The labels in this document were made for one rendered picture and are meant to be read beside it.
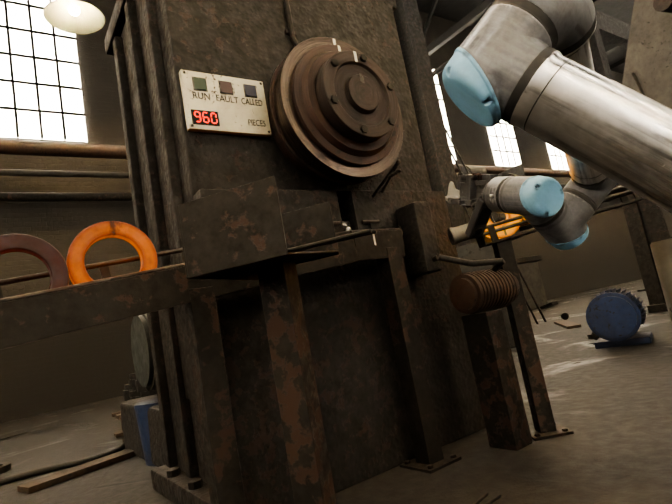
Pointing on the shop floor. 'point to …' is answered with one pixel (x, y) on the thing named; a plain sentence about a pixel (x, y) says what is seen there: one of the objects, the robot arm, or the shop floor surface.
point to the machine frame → (449, 390)
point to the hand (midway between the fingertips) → (449, 199)
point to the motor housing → (492, 353)
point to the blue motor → (617, 319)
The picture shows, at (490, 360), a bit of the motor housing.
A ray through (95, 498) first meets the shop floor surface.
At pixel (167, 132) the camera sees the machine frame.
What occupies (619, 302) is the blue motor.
